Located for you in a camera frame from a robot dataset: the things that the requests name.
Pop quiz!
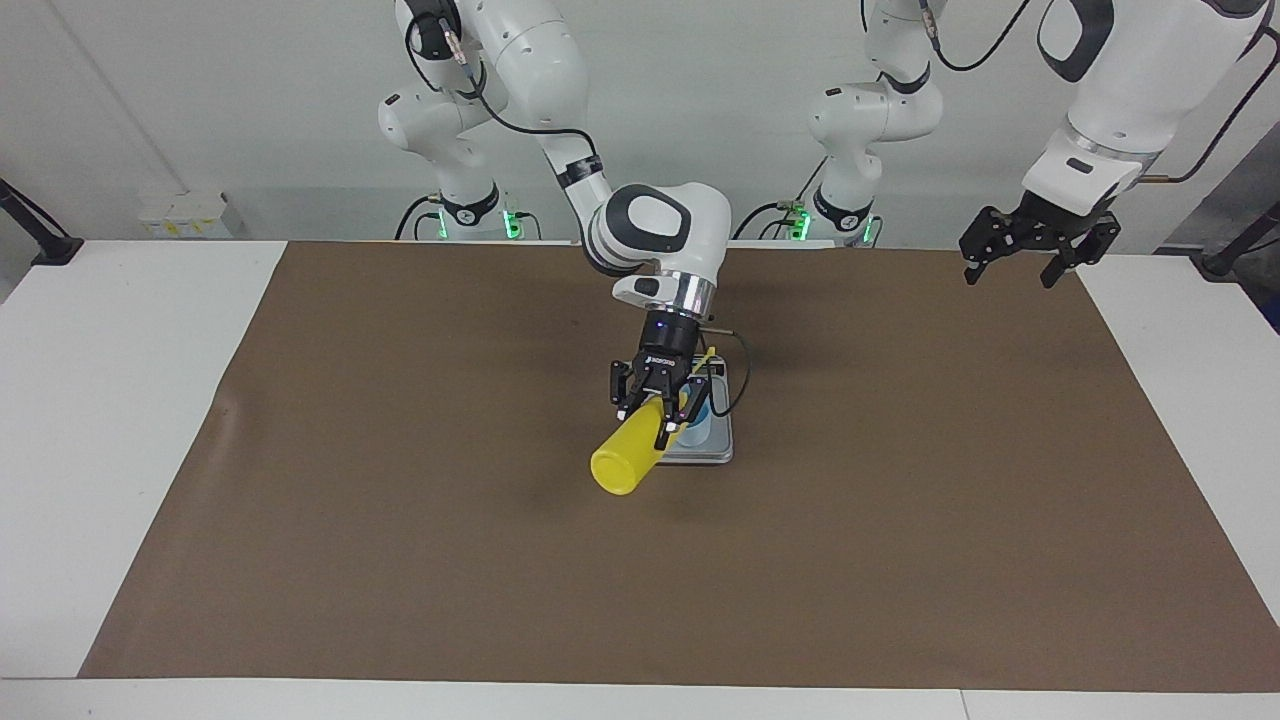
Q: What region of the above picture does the silver digital kitchen scale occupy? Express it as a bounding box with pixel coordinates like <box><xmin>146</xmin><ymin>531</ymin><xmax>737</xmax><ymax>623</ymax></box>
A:
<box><xmin>650</xmin><ymin>356</ymin><xmax>734</xmax><ymax>466</ymax></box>

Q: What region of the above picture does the black base cable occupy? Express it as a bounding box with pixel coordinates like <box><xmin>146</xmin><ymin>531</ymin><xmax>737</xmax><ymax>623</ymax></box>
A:
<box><xmin>733</xmin><ymin>150</ymin><xmax>836</xmax><ymax>241</ymax></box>
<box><xmin>395</xmin><ymin>193</ymin><xmax>446</xmax><ymax>241</ymax></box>

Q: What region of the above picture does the brown table mat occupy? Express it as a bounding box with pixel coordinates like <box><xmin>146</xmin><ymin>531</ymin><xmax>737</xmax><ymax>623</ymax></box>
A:
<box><xmin>78</xmin><ymin>240</ymin><xmax>1280</xmax><ymax>693</ymax></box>

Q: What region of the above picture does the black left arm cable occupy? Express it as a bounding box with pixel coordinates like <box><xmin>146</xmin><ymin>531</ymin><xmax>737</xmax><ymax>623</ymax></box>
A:
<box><xmin>918</xmin><ymin>0</ymin><xmax>1280</xmax><ymax>188</ymax></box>

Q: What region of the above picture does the black clamp stand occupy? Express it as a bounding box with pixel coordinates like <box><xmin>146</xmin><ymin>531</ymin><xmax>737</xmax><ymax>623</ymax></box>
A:
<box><xmin>0</xmin><ymin>178</ymin><xmax>84</xmax><ymax>267</ymax></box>
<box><xmin>1200</xmin><ymin>200</ymin><xmax>1280</xmax><ymax>281</ymax></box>

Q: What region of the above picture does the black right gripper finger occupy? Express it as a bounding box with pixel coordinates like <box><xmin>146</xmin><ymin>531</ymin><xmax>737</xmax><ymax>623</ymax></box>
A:
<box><xmin>655</xmin><ymin>376</ymin><xmax>713</xmax><ymax>451</ymax></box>
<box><xmin>610</xmin><ymin>362</ymin><xmax>643</xmax><ymax>421</ymax></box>

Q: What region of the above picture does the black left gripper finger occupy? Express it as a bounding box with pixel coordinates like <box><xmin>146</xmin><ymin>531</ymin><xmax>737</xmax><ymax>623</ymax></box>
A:
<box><xmin>958</xmin><ymin>206</ymin><xmax>1015</xmax><ymax>288</ymax></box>
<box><xmin>1040</xmin><ymin>213</ymin><xmax>1123</xmax><ymax>291</ymax></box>

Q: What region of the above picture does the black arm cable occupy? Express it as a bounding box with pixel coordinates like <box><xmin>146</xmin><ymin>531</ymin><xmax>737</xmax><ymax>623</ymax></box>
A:
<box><xmin>918</xmin><ymin>0</ymin><xmax>1280</xmax><ymax>188</ymax></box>
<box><xmin>405</xmin><ymin>15</ymin><xmax>751</xmax><ymax>419</ymax></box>

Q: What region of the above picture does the yellow squeeze bottle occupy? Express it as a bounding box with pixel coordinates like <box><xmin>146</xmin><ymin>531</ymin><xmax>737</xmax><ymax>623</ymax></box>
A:
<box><xmin>590</xmin><ymin>347</ymin><xmax>719</xmax><ymax>497</ymax></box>

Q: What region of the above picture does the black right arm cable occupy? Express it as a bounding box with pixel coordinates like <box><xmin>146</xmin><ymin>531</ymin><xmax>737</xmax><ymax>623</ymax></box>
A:
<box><xmin>405</xmin><ymin>15</ymin><xmax>751</xmax><ymax>419</ymax></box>

